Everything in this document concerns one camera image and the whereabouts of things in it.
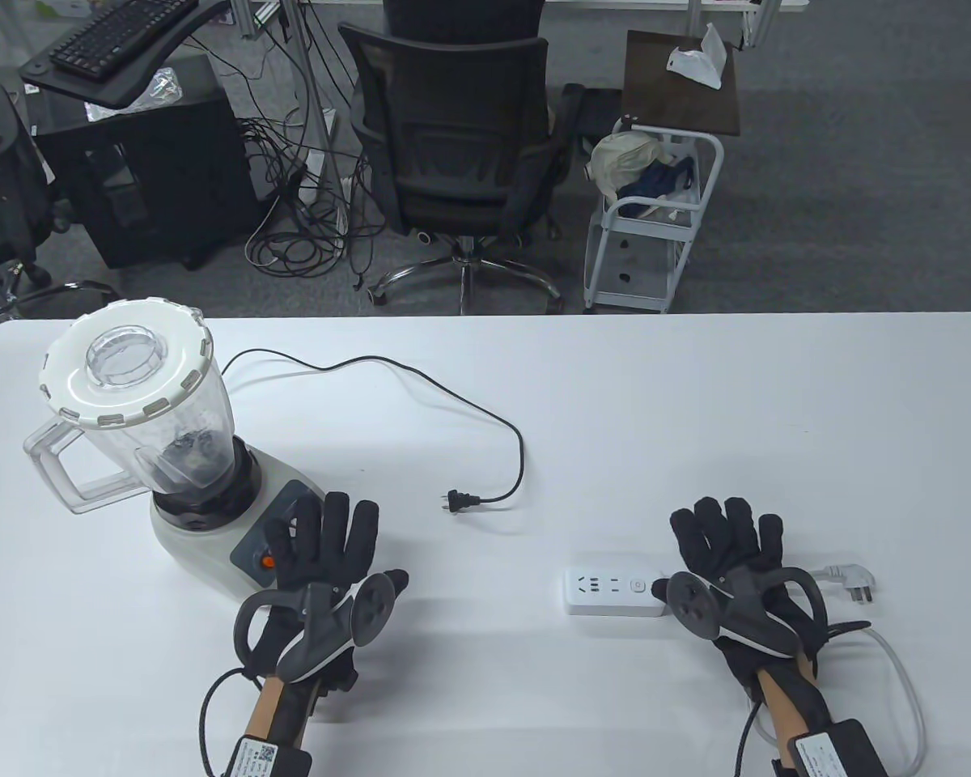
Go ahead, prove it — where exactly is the dark blue cloth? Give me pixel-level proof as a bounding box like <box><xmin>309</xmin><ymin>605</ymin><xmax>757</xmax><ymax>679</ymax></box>
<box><xmin>615</xmin><ymin>158</ymin><xmax>697</xmax><ymax>219</ymax></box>

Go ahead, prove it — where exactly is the person's right hand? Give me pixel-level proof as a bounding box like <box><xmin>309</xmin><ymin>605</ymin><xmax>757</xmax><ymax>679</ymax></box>
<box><xmin>668</xmin><ymin>496</ymin><xmax>830</xmax><ymax>689</ymax></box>

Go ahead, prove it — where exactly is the white floor power strip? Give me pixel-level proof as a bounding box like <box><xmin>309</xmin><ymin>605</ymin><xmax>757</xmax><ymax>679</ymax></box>
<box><xmin>303</xmin><ymin>150</ymin><xmax>349</xmax><ymax>205</ymax></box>

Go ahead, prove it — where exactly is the grey hand tracker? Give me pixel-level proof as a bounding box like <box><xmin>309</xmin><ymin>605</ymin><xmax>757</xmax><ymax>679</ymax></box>
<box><xmin>231</xmin><ymin>571</ymin><xmax>401</xmax><ymax>681</ymax></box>
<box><xmin>662</xmin><ymin>567</ymin><xmax>828</xmax><ymax>660</ymax></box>

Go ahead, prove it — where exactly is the silver metal desk leg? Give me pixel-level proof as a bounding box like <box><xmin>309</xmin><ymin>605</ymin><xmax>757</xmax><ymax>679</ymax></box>
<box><xmin>291</xmin><ymin>0</ymin><xmax>349</xmax><ymax>236</ymax></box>

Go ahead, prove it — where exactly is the black labelled wrist box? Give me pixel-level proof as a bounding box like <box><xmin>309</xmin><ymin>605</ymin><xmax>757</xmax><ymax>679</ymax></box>
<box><xmin>773</xmin><ymin>720</ymin><xmax>879</xmax><ymax>777</ymax></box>
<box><xmin>225</xmin><ymin>735</ymin><xmax>312</xmax><ymax>777</ymax></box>

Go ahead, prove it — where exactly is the white power strip cable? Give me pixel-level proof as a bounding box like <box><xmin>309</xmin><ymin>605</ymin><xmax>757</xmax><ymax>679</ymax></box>
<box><xmin>748</xmin><ymin>564</ymin><xmax>929</xmax><ymax>770</ymax></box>

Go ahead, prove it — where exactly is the black blender power cord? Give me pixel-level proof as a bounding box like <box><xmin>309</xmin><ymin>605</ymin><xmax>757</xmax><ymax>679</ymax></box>
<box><xmin>221</xmin><ymin>349</ymin><xmax>525</xmax><ymax>514</ymax></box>

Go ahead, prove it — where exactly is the person's left forearm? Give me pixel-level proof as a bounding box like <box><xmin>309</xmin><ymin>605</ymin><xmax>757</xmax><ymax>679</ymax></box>
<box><xmin>247</xmin><ymin>672</ymin><xmax>357</xmax><ymax>741</ymax></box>

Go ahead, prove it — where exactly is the white plastic bag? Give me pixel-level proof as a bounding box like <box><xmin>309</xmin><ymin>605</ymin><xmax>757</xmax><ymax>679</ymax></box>
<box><xmin>666</xmin><ymin>23</ymin><xmax>729</xmax><ymax>88</ymax></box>

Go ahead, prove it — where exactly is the grey right hand tracker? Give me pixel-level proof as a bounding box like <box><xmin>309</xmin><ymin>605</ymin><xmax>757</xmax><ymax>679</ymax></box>
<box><xmin>662</xmin><ymin>567</ymin><xmax>828</xmax><ymax>660</ymax></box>

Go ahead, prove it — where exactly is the beige cloth bundle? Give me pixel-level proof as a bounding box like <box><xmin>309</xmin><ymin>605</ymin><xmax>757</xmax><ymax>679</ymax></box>
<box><xmin>587</xmin><ymin>131</ymin><xmax>672</xmax><ymax>199</ymax></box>

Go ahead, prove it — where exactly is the white utility cart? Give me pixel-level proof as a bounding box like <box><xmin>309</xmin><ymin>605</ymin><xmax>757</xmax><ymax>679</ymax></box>
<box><xmin>583</xmin><ymin>113</ymin><xmax>725</xmax><ymax>315</ymax></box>

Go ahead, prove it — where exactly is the black right glove cable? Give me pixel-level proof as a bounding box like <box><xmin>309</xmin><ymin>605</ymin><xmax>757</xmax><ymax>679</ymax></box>
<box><xmin>732</xmin><ymin>620</ymin><xmax>872</xmax><ymax>777</ymax></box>

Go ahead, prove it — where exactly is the grey left hand tracker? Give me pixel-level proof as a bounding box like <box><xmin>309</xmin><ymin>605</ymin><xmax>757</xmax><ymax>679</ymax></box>
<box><xmin>231</xmin><ymin>571</ymin><xmax>401</xmax><ymax>681</ymax></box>

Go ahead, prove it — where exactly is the brown side table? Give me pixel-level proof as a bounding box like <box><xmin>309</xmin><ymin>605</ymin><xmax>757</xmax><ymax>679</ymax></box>
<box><xmin>620</xmin><ymin>31</ymin><xmax>741</xmax><ymax>138</ymax></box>

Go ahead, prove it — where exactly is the black mesh office chair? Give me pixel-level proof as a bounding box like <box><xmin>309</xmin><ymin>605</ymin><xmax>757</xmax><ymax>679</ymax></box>
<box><xmin>337</xmin><ymin>0</ymin><xmax>592</xmax><ymax>315</ymax></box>

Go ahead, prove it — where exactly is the white blender with clear jar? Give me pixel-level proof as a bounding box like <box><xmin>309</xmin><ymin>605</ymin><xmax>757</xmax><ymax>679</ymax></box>
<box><xmin>23</xmin><ymin>298</ymin><xmax>324</xmax><ymax>601</ymax></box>

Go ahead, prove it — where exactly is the black labelled left wrist box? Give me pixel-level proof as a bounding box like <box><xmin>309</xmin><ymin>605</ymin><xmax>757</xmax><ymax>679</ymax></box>
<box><xmin>225</xmin><ymin>735</ymin><xmax>312</xmax><ymax>777</ymax></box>

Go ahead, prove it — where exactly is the crumpled clear plastic wrap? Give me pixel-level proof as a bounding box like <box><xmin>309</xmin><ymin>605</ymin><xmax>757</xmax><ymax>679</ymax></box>
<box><xmin>85</xmin><ymin>69</ymin><xmax>183</xmax><ymax>122</ymax></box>

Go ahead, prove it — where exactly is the black computer cabinet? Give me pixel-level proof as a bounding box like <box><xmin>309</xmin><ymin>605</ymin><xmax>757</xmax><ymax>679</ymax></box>
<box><xmin>31</xmin><ymin>53</ymin><xmax>264</xmax><ymax>272</ymax></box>

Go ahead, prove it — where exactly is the person's right forearm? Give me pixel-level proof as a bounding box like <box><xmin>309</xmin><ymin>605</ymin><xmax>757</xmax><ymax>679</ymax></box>
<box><xmin>748</xmin><ymin>660</ymin><xmax>838</xmax><ymax>729</ymax></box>

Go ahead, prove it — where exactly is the tangle of black floor cables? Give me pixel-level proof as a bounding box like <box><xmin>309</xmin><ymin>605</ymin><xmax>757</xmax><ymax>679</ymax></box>
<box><xmin>239</xmin><ymin>0</ymin><xmax>397</xmax><ymax>292</ymax></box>

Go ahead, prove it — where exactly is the black chair with chrome base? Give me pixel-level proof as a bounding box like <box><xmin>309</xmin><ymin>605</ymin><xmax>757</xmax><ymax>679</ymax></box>
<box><xmin>0</xmin><ymin>81</ymin><xmax>122</xmax><ymax>341</ymax></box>

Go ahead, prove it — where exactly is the black glove cable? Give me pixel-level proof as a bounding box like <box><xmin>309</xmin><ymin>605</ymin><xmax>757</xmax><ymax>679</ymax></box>
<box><xmin>198</xmin><ymin>665</ymin><xmax>264</xmax><ymax>777</ymax></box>
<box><xmin>732</xmin><ymin>620</ymin><xmax>872</xmax><ymax>777</ymax></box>

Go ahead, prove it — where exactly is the black labelled right wrist box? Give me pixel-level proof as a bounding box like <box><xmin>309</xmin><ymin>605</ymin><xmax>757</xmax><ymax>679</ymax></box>
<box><xmin>773</xmin><ymin>720</ymin><xmax>879</xmax><ymax>777</ymax></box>

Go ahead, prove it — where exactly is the black keyboard tray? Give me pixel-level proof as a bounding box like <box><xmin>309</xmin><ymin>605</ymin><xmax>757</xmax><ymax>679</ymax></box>
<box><xmin>18</xmin><ymin>0</ymin><xmax>231</xmax><ymax>110</ymax></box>

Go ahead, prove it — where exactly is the black left glove cable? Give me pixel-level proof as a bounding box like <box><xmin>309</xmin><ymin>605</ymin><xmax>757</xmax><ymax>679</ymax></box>
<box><xmin>198</xmin><ymin>665</ymin><xmax>264</xmax><ymax>777</ymax></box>

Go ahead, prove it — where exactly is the black keyboard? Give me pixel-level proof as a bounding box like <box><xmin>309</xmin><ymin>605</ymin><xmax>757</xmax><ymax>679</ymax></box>
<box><xmin>47</xmin><ymin>0</ymin><xmax>199</xmax><ymax>80</ymax></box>

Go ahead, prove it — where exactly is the person's left hand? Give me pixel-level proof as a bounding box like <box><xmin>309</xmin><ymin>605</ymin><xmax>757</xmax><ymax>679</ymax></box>
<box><xmin>247</xmin><ymin>494</ymin><xmax>410</xmax><ymax>690</ymax></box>

